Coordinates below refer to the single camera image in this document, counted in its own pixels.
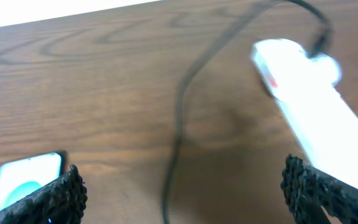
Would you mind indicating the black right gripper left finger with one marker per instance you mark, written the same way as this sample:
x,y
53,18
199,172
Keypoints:
x,y
63,201

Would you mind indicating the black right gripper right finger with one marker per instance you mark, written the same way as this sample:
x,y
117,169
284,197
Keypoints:
x,y
312,195

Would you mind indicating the blue Galaxy smartphone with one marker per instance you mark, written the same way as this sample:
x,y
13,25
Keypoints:
x,y
21,177

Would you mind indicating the white power strip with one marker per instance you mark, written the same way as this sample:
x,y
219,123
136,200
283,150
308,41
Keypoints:
x,y
327,130

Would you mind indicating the white USB wall charger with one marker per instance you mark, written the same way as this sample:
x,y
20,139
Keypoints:
x,y
287,71

